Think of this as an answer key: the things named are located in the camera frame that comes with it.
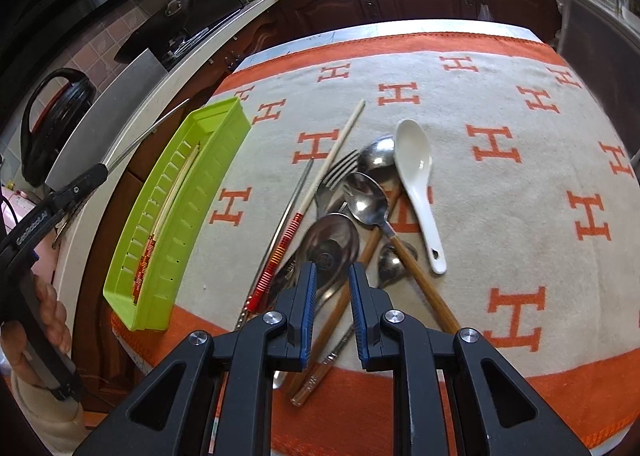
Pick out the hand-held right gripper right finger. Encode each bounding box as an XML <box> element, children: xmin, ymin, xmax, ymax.
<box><xmin>348</xmin><ymin>262</ymin><xmax>591</xmax><ymax>456</ymax></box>

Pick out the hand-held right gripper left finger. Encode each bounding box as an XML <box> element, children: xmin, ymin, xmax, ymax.
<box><xmin>75</xmin><ymin>262</ymin><xmax>318</xmax><ymax>456</ymax></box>

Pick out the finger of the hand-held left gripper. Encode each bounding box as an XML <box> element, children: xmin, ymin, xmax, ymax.
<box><xmin>47</xmin><ymin>163</ymin><xmax>108</xmax><ymax>217</ymax></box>

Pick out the small metal spoon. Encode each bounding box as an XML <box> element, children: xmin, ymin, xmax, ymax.
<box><xmin>289</xmin><ymin>240</ymin><xmax>419</xmax><ymax>408</ymax></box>

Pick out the red striped white chopstick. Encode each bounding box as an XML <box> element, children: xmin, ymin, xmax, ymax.
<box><xmin>246</xmin><ymin>98</ymin><xmax>367</xmax><ymax>314</ymax></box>

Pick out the wide steel spoon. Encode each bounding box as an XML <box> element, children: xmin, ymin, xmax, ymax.
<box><xmin>272</xmin><ymin>212</ymin><xmax>362</xmax><ymax>390</ymax></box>

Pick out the pile of assorted chopsticks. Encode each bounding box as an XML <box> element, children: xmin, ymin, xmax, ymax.
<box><xmin>131</xmin><ymin>142</ymin><xmax>202</xmax><ymax>307</ymax></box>

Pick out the wood handled metal spoon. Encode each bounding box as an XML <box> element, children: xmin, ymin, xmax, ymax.
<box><xmin>285</xmin><ymin>135</ymin><xmax>403</xmax><ymax>392</ymax></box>
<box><xmin>344</xmin><ymin>172</ymin><xmax>462</xmax><ymax>335</ymax></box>

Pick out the green plastic tray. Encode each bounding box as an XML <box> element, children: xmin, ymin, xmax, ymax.
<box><xmin>102</xmin><ymin>96</ymin><xmax>252</xmax><ymax>333</ymax></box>

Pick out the metal fork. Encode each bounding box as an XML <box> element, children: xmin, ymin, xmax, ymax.
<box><xmin>257</xmin><ymin>150</ymin><xmax>362</xmax><ymax>301</ymax></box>

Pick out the white ceramic spoon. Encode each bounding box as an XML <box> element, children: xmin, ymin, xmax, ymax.
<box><xmin>393</xmin><ymin>119</ymin><xmax>448</xmax><ymax>275</ymax></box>

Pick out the person's left forearm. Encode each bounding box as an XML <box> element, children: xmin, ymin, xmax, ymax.
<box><xmin>10</xmin><ymin>371</ymin><xmax>88</xmax><ymax>456</ymax></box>

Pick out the person's left hand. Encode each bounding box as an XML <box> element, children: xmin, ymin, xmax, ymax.
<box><xmin>0</xmin><ymin>280</ymin><xmax>72</xmax><ymax>385</ymax></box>

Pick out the stainless steel splash sheet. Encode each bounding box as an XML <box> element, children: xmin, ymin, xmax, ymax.
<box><xmin>45</xmin><ymin>48</ymin><xmax>168</xmax><ymax>191</ymax></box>

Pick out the black wok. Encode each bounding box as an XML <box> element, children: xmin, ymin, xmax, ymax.
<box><xmin>114</xmin><ymin>10</ymin><xmax>211</xmax><ymax>67</ymax></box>

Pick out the orange patterned towel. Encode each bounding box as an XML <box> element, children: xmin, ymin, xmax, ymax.
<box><xmin>110</xmin><ymin>30</ymin><xmax>640</xmax><ymax>449</ymax></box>

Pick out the black round pot with handle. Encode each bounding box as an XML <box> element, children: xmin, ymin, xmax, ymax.
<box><xmin>20</xmin><ymin>68</ymin><xmax>97</xmax><ymax>188</ymax></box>

